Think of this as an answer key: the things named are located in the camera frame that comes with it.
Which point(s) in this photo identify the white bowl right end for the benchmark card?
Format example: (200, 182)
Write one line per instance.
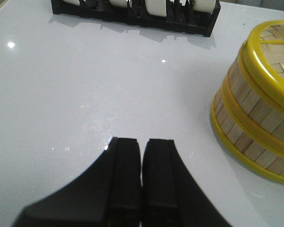
(72, 2)

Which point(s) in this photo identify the bamboo steamer tray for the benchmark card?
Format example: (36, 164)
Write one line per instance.
(255, 138)
(240, 84)

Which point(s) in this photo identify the bamboo steamer lid yellow rim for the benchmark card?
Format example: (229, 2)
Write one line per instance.
(263, 74)

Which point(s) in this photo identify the white bowl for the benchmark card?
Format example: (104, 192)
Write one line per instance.
(120, 3)
(156, 7)
(206, 6)

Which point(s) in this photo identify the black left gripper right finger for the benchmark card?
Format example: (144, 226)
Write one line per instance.
(171, 196)

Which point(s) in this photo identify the black bowl rack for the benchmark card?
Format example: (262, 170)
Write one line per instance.
(180, 15)

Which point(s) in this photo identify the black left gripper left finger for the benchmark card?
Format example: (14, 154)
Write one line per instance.
(107, 194)

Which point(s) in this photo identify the white bowl far left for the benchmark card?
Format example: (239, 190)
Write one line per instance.
(206, 6)

